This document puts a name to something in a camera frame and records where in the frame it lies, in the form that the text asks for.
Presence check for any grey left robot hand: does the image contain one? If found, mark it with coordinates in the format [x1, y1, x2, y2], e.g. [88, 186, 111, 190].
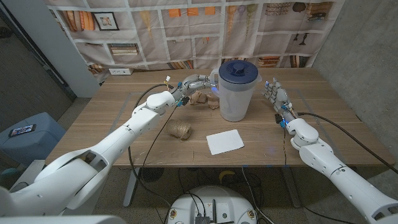
[177, 73, 219, 100]

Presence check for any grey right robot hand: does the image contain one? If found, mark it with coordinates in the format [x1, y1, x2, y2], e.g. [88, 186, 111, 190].
[262, 77, 299, 124]

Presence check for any translucent plastic pitcher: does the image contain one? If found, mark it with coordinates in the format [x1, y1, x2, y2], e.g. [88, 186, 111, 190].
[208, 68, 262, 123]

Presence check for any dark blue pitcher lid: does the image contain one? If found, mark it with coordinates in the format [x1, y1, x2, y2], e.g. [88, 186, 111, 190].
[218, 59, 259, 85]

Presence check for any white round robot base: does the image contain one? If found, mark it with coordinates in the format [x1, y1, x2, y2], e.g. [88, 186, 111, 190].
[167, 185, 258, 224]

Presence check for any crumpled brown rag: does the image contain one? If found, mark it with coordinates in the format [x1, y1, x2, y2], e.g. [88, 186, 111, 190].
[189, 90, 220, 110]

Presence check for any brown twine ball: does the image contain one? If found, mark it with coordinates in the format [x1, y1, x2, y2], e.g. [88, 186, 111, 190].
[166, 119, 193, 141]

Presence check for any printed bookshelf backdrop cloth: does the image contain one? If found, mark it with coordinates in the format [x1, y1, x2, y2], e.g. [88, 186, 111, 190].
[43, 0, 346, 83]

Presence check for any white paper sheet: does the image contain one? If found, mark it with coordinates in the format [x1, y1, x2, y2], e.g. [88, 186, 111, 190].
[206, 129, 245, 156]

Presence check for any white power outlet strip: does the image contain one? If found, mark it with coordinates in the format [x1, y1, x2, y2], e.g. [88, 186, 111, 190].
[108, 67, 134, 76]

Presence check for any grey metal table leg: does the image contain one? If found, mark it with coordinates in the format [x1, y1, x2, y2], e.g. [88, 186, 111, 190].
[281, 166, 302, 208]
[123, 167, 141, 208]

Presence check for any yellow curved object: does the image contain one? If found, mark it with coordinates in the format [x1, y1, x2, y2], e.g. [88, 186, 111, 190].
[218, 169, 236, 183]

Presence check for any black round floor object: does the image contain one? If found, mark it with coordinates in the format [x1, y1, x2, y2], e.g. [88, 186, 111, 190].
[138, 167, 165, 184]

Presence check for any black smartphone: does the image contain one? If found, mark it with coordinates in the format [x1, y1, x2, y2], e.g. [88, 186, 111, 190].
[8, 123, 37, 138]

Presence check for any white floor platform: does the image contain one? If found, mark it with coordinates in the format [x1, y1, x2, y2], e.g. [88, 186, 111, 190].
[9, 159, 109, 216]

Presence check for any teal round object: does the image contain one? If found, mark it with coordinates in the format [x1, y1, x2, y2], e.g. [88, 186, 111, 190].
[0, 167, 22, 190]

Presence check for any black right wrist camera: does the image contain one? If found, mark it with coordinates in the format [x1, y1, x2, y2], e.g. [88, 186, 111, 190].
[274, 113, 287, 129]

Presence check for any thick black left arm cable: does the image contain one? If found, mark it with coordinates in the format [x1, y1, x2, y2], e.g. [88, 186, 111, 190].
[127, 83, 172, 208]

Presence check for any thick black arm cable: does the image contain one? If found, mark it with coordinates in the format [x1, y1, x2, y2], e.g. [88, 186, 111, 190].
[127, 83, 172, 208]
[297, 111, 398, 175]

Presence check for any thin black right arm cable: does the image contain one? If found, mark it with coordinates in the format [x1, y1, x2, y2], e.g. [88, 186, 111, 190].
[282, 126, 360, 224]

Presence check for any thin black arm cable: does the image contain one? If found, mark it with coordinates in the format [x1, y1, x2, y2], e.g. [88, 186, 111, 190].
[282, 126, 360, 224]
[141, 105, 180, 177]

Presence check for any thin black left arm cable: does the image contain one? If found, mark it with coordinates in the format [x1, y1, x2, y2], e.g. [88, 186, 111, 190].
[141, 105, 180, 177]

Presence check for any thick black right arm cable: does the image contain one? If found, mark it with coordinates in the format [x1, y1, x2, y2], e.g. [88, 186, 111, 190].
[297, 111, 398, 175]

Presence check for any grey floor cable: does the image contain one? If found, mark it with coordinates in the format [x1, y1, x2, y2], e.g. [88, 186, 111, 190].
[241, 167, 275, 224]

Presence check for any black floor cable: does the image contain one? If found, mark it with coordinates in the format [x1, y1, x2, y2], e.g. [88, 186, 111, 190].
[177, 167, 206, 215]

